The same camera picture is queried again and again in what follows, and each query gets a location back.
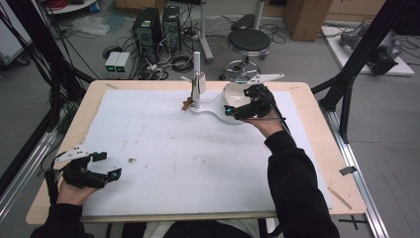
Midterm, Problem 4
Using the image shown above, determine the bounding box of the aluminium rail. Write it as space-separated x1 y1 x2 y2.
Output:
0 130 58 222
321 107 390 238

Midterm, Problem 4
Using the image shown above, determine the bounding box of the person's lap clothing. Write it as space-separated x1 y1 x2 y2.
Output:
121 218 275 238

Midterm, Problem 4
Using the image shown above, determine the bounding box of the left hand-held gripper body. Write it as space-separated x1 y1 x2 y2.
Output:
53 143 109 189

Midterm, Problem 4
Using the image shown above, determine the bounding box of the thin wooden stick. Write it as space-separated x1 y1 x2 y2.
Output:
327 186 354 211

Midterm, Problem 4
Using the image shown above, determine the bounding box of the large black computer tower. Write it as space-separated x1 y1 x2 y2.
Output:
132 7 163 65

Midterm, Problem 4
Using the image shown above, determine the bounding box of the white cracked-egg-shaped bowl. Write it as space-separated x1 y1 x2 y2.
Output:
221 82 263 109

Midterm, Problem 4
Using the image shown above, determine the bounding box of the clear plastic bag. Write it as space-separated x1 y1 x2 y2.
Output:
69 15 111 37

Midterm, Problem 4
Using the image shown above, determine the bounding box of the black round stool chrome base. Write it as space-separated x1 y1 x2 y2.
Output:
220 28 272 82

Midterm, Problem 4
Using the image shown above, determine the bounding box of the white key stand with pegs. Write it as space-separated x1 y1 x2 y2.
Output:
180 51 248 126

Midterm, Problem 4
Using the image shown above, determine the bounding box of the brown wooden cabinet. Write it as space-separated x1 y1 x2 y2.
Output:
282 0 334 42

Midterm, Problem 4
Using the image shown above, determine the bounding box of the slim black computer tower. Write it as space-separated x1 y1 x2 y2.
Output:
161 5 182 54

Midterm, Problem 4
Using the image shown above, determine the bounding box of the white table mat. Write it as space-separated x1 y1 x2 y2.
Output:
80 89 333 217

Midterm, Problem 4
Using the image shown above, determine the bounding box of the grey bench power supply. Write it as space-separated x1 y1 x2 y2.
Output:
114 52 133 74
104 51 121 74

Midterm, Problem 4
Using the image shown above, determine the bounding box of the person's left hand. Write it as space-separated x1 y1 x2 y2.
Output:
56 181 100 206

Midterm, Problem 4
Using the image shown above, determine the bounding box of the left hand-held gripper black cable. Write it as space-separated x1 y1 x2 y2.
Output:
44 152 65 206

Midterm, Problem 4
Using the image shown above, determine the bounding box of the black metal frame with cables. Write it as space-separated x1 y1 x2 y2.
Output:
0 0 97 196

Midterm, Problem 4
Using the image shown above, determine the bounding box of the white floor board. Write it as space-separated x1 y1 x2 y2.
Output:
320 25 416 77

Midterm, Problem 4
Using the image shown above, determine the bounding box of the white desk leg post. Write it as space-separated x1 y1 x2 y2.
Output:
197 0 215 64

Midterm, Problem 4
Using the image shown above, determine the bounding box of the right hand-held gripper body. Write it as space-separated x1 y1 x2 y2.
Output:
233 72 285 121

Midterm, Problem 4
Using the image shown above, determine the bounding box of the small grey tape piece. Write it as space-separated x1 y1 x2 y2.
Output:
339 166 359 177

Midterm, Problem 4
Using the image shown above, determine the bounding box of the person's right hand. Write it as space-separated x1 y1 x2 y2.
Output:
244 113 284 139

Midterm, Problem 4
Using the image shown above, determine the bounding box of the brown leather tag green-cord keychain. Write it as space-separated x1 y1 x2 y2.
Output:
180 78 198 112

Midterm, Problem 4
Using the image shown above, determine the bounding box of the grey robot device on board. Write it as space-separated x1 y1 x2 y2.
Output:
339 23 404 76

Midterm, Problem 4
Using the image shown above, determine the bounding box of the black metal frame strut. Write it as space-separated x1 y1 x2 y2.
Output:
310 0 420 144

